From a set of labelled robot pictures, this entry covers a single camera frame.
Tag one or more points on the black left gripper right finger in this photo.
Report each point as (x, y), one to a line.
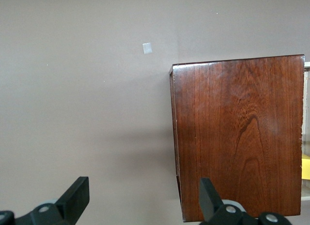
(208, 200)

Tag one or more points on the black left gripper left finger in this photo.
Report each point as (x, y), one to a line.
(75, 198)

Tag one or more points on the yellow cube block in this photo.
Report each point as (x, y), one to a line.
(306, 167)

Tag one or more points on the dark brown wooden cabinet box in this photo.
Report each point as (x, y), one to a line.
(230, 138)

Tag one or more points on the small square tape patch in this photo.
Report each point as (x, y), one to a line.
(146, 48)

